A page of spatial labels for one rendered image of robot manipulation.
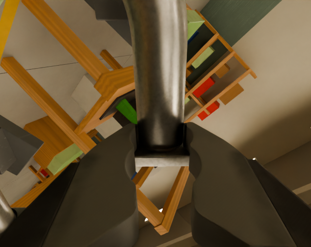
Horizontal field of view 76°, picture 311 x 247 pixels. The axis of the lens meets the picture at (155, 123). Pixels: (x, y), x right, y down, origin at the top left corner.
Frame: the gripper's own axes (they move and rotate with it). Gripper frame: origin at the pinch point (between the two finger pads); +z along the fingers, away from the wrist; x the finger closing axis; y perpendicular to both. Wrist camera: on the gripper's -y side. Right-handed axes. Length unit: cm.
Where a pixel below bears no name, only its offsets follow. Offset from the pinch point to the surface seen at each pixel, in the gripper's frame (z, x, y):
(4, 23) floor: 146, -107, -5
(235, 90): 483, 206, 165
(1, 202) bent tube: 0.5, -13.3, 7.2
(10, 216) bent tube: 0.5, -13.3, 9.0
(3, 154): 2.6, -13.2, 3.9
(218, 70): 503, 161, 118
